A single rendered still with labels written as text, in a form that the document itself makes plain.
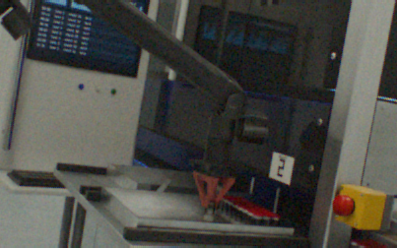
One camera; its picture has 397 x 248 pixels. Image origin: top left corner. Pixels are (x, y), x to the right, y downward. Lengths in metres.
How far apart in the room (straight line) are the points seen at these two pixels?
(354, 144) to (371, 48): 0.19
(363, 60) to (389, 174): 0.25
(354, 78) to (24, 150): 1.14
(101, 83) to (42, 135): 0.27
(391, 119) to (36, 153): 1.16
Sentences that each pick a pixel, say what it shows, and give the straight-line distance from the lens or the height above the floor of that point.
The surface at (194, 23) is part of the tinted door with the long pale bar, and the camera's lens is 1.90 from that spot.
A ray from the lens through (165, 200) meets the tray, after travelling 1.33.
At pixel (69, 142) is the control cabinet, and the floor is 0.92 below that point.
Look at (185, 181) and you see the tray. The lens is 1.72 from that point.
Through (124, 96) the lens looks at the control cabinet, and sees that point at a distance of 2.02.
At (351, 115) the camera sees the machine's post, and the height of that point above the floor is 1.16.
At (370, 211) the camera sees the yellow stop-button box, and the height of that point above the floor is 1.00.
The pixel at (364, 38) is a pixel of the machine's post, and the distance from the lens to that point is 1.16.
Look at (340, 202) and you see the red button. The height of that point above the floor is 1.00.
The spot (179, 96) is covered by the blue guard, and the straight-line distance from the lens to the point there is 1.87.
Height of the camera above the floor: 1.16
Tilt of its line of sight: 3 degrees down
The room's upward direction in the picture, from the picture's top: 10 degrees clockwise
